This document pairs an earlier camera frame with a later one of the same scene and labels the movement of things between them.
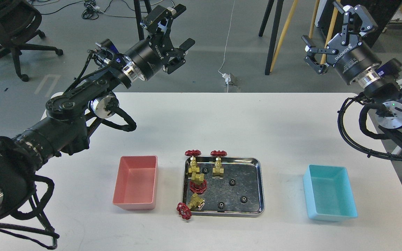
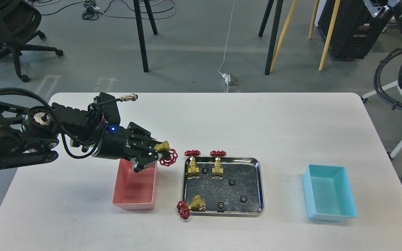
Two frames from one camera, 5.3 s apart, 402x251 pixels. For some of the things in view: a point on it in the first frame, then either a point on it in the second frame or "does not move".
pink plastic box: x=136 y=185 does not move
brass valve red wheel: x=198 y=188 to x=164 y=146
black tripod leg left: x=138 y=16 does not move
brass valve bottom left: x=185 y=210 does not move
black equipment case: x=379 y=11 does not move
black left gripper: x=149 y=56 to x=116 y=143
